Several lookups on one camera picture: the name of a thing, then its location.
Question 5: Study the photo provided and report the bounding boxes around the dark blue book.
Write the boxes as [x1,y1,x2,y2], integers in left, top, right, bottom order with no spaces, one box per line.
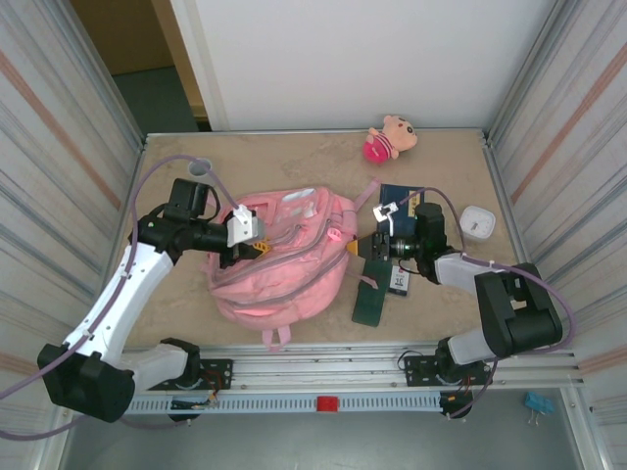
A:
[377,183,428,239]

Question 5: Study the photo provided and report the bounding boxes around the pink student backpack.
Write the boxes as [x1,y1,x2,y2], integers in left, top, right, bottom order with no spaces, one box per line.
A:
[199,176,383,353]

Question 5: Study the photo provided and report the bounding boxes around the small white card box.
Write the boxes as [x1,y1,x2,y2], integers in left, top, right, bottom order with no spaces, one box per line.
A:
[387,266,411,298]

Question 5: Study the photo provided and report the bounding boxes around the grey plastic cup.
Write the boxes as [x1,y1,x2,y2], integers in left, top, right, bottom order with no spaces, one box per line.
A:
[187,156,216,178]

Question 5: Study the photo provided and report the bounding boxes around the pink plush toy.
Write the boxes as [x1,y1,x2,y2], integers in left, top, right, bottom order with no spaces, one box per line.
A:
[362,114,419,165]

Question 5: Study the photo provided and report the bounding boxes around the blue clip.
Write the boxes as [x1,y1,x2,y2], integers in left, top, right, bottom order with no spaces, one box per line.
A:
[524,391,555,415]

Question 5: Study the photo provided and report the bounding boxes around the brown wooden door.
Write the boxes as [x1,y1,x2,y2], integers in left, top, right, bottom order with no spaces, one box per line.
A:
[71,0,207,118]

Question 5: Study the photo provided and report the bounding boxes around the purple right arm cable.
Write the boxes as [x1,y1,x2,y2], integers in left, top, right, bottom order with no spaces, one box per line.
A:
[399,186,579,420]

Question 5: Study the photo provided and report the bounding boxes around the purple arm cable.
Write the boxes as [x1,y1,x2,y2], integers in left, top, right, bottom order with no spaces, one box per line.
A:
[399,186,579,420]
[0,152,244,440]

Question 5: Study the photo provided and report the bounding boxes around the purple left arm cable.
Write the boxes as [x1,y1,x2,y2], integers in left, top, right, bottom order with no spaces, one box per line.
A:
[0,152,244,440]

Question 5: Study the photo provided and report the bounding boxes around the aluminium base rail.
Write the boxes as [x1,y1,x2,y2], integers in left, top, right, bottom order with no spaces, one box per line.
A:
[58,342,587,393]

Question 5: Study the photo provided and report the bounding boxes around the slotted grey cable duct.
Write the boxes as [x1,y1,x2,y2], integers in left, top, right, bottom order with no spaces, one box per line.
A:
[124,394,445,416]

